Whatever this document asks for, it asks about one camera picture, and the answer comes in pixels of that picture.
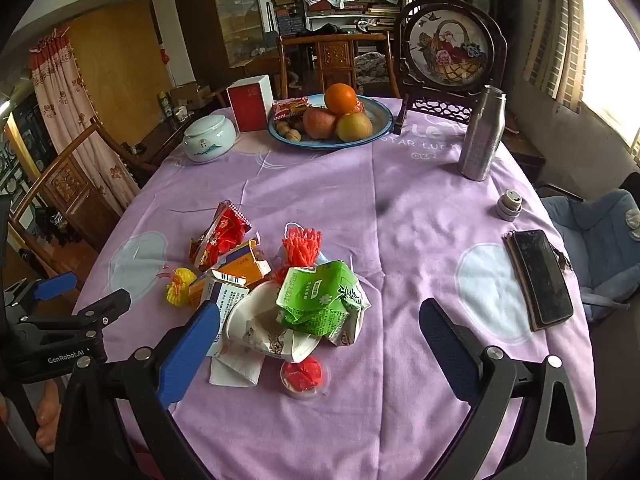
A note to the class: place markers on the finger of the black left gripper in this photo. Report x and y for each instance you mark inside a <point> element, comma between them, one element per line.
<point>101,313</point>

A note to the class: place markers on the wooden chair far side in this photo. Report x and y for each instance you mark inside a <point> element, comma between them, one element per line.
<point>336,55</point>

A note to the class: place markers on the red apple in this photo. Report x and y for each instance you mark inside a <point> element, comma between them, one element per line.
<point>319,123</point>

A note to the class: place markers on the walnuts on plate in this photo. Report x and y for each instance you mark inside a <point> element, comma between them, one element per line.
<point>288,132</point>

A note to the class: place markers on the wooden chair left side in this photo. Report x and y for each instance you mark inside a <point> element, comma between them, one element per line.
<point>81,204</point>

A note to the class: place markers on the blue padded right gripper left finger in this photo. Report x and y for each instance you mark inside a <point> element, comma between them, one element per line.
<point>92,440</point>

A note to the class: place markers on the person's left hand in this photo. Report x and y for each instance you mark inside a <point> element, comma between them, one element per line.
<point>43,398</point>

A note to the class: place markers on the blue fruit plate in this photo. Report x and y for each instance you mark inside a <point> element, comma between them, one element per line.
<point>379,114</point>

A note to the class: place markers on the red snack packet on plate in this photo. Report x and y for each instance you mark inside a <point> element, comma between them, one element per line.
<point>287,108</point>

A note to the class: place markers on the floral pink curtain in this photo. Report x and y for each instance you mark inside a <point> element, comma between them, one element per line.
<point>67,111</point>

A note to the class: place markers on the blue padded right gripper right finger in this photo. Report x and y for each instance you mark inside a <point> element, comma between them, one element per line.
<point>546,441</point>

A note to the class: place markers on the orange medicine box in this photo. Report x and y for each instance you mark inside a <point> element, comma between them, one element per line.
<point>245,265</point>

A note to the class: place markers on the black phone in wallet case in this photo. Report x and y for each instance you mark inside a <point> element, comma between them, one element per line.
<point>542,281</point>

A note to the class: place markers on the red and white box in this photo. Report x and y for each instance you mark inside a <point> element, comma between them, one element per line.
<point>251,100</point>

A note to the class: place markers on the white paper napkin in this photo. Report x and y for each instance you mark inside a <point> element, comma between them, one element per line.
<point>236,370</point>

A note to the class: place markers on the white blue medicine box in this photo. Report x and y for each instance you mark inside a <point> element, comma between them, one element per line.
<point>224,291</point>

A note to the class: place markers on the red jelly cup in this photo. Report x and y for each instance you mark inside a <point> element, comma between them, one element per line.
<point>305,379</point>

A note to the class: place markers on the purple tablecloth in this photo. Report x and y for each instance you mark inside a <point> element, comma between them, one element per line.
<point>399,213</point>

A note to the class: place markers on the steel bottle cap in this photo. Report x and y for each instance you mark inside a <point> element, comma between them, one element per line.
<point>509,205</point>

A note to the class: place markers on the round embroidered table screen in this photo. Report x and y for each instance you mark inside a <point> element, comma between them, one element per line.
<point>445,52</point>

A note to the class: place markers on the red snack wrapper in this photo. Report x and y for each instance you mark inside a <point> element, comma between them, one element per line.
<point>226,232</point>

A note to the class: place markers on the wooden glass cabinet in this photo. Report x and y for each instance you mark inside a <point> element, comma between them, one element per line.
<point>221,37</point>

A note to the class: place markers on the wooden chair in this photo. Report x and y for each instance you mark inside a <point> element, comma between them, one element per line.
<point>81,204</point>
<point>336,55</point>

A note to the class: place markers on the white ceramic lidded jar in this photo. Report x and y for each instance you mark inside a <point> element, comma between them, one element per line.
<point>208,138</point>

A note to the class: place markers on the stainless steel bottle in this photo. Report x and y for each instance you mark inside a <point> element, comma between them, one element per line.
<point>483,134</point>

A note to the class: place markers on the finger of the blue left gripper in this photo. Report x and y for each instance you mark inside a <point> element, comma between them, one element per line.
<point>52,287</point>

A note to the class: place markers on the yellow net wrapper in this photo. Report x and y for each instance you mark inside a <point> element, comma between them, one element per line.
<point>177,291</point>

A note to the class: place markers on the green snack bag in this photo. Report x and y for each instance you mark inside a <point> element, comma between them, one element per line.
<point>325,301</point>

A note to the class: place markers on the clear patterned plastic bag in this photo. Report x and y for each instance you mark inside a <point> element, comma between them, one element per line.
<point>254,323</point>

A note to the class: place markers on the orange fruit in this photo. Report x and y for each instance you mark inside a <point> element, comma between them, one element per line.
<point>340,99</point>

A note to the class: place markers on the blue cushioned chair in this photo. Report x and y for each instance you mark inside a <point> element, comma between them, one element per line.
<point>601,239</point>

